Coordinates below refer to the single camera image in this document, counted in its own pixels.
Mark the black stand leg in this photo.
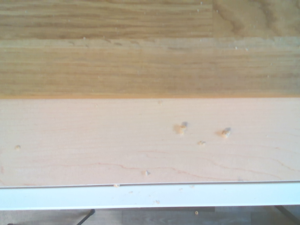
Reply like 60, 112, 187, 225
76, 209, 96, 225

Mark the white drawer cabinet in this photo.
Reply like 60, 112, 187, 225
0, 180, 300, 211

